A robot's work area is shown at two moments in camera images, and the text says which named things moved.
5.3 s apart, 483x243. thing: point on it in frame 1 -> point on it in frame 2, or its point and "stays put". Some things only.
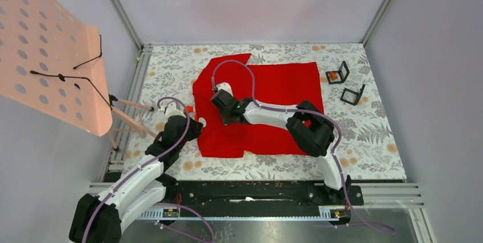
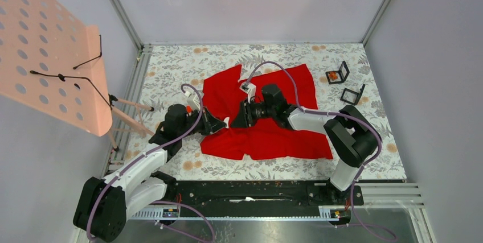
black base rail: x=258 y=193 stays put
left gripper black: x=196 y=127 -> x=211 y=123
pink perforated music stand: x=51 y=61 stays put
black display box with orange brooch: x=338 y=76 stays put
